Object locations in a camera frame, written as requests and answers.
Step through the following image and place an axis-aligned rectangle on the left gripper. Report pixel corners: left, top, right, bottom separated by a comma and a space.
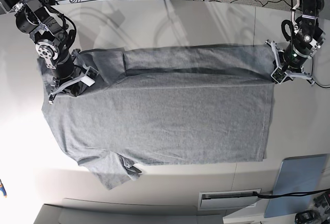
265, 39, 315, 85

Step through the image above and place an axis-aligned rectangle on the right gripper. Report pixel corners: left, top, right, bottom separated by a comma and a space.
48, 49, 99, 104

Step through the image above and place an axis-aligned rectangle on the grey T-shirt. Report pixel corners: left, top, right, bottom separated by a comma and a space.
42, 45, 274, 189

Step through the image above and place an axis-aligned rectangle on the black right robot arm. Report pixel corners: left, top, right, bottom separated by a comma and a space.
1, 0, 98, 104

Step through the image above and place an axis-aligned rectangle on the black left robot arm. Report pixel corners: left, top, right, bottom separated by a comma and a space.
265, 0, 329, 89

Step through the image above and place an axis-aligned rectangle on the blue-grey flat board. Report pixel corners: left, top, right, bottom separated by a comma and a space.
264, 154, 327, 218

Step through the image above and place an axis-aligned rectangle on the orange blue hand tool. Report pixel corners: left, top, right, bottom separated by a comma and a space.
0, 180, 7, 197

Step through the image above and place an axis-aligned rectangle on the black device bottom right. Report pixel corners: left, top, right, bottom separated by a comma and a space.
294, 210, 320, 224

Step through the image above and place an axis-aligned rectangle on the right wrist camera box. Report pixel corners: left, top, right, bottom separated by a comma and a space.
81, 70, 98, 87

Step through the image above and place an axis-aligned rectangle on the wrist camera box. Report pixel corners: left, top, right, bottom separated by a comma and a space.
81, 70, 98, 87
271, 67, 288, 84

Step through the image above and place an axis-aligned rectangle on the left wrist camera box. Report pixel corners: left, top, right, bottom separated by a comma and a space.
271, 67, 288, 84

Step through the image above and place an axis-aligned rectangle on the black cable on table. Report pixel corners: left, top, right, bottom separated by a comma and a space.
230, 0, 330, 89

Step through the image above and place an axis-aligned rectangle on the black cable from slot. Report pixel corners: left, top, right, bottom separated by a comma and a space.
253, 189, 330, 199

